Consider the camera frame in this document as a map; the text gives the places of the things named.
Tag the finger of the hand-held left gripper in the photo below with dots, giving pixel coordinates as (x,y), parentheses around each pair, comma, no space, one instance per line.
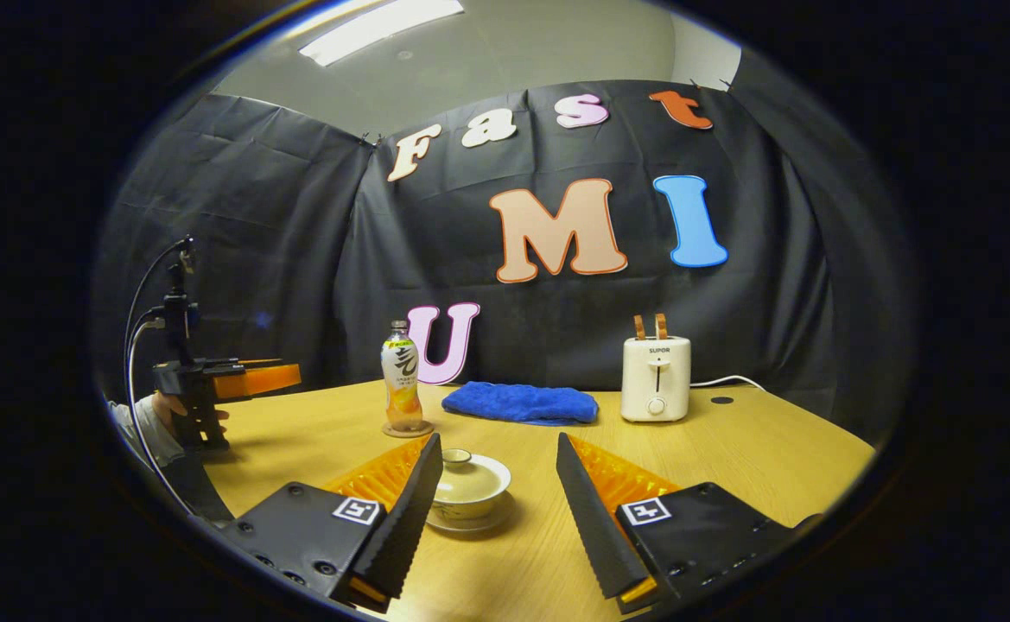
(258,380)
(261,361)

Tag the toast bread slice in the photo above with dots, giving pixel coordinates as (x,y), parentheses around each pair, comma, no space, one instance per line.
(661,326)
(640,328)

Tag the cream teacup lid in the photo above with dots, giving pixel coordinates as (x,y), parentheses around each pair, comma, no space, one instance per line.
(474,479)

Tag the white toaster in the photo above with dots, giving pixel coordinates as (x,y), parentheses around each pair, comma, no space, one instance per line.
(656,380)

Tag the cream teacup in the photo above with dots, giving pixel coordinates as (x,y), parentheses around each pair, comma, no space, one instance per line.
(468,510)

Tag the round brown coaster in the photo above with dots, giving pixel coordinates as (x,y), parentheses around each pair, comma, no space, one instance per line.
(422,430)

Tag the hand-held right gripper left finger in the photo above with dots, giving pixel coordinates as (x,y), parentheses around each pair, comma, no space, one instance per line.
(397,518)

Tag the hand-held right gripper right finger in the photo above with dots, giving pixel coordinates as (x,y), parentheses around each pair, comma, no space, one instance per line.
(595,518)

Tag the blue towel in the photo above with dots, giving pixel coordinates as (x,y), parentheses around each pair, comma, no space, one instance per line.
(517,403)

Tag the clear water bottle orange drink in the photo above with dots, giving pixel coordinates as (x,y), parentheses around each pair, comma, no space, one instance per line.
(403,380)

